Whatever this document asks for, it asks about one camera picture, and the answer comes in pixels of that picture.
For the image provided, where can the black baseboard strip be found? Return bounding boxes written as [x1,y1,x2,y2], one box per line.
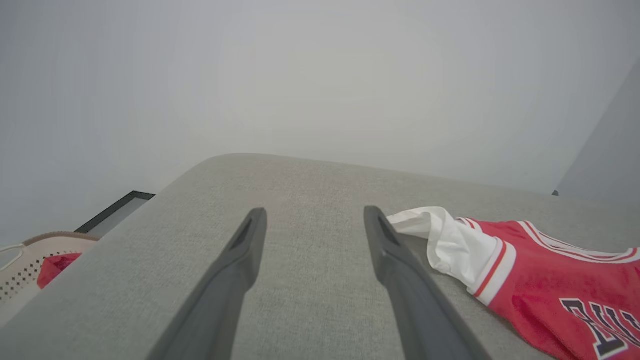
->
[75,190,156,238]

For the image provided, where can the red basketball jersey white sleeves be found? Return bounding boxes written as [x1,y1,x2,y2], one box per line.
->
[387,206,640,360]

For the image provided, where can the beige perforated laundry basket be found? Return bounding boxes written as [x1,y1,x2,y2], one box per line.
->
[0,231,101,327]

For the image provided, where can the red garment in basket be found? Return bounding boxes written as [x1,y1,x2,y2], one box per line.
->
[36,252,83,291]

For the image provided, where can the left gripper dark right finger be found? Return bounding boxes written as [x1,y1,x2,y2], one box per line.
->
[363,205,493,360]

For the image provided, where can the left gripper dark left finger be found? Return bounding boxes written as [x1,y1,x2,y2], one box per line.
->
[147,207,268,360]

